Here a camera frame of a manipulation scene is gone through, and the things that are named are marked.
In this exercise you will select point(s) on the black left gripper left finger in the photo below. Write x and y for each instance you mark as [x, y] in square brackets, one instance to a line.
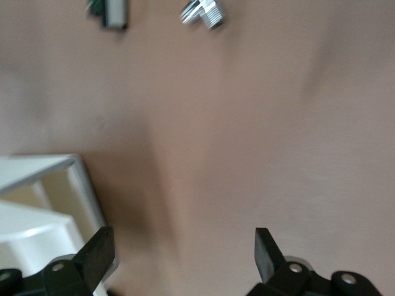
[95, 259]

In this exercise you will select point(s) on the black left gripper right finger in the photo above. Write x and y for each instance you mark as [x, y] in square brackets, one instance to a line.
[268, 259]

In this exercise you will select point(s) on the white plastic drawer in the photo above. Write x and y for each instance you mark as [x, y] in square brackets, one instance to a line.
[37, 240]

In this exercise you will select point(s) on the white drawer cabinet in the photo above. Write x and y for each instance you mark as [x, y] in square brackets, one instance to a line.
[86, 191]

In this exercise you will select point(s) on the silver threaded metal fitting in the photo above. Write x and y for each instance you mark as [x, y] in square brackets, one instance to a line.
[210, 13]

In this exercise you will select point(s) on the black white rectangular switch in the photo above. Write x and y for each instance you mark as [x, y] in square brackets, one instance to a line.
[115, 13]

